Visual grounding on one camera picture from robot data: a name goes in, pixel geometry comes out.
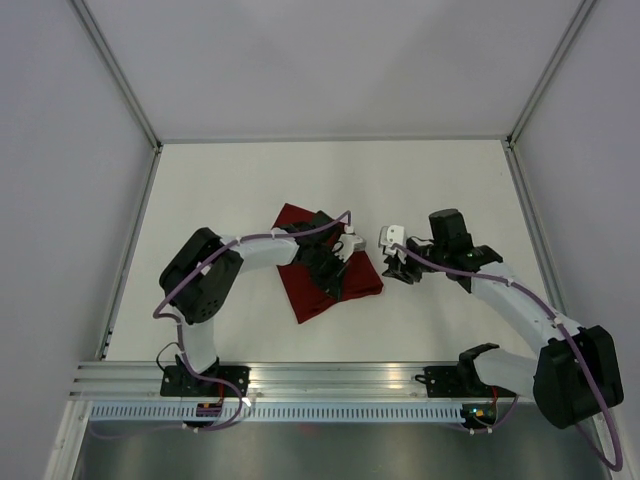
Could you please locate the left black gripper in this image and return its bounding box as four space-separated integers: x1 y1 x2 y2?
305 248 351 302

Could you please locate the dark red cloth napkin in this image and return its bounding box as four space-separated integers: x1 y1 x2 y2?
269 202 385 325

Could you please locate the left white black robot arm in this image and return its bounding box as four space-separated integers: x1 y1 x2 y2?
153 211 366 397

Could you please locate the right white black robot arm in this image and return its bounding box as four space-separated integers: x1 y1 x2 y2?
379 209 624 429

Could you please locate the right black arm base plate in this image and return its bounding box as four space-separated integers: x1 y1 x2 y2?
422 365 469 399

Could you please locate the rear aluminium frame bar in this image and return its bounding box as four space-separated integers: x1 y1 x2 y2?
160 133 510 145

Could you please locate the white slotted cable duct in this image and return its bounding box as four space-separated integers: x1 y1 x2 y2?
89 401 495 424

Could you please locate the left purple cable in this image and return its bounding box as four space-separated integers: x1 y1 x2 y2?
152 208 354 432

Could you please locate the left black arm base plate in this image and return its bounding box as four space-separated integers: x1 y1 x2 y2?
160 364 250 398

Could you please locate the aluminium mounting rail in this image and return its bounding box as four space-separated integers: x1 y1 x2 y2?
69 361 514 401

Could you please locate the right aluminium frame post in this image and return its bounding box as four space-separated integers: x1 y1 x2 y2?
505 0 599 150

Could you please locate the aluminium frame post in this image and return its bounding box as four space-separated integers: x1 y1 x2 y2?
68 0 162 152
505 0 599 150

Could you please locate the left aluminium frame post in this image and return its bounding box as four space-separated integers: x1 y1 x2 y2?
68 0 162 152

